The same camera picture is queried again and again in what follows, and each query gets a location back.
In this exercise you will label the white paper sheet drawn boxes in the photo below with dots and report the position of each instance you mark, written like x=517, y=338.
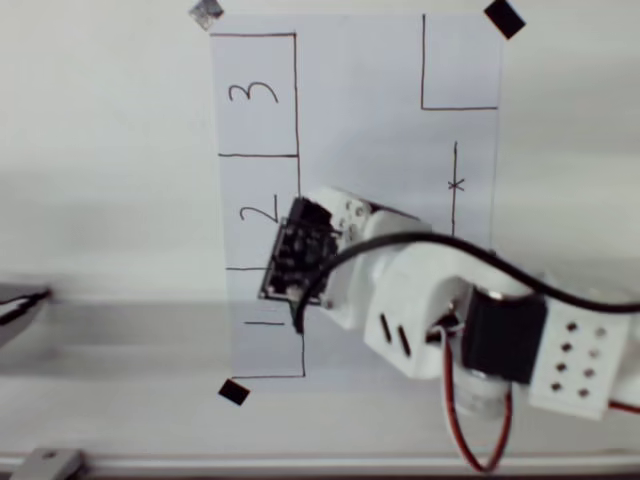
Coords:
x=360, y=100

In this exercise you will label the grey table clamp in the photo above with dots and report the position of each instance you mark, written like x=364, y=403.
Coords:
x=50, y=462

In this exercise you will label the black tape piece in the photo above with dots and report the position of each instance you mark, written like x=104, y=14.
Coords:
x=505, y=17
x=233, y=391

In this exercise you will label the silver grey tape piece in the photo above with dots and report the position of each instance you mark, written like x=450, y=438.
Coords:
x=206, y=14

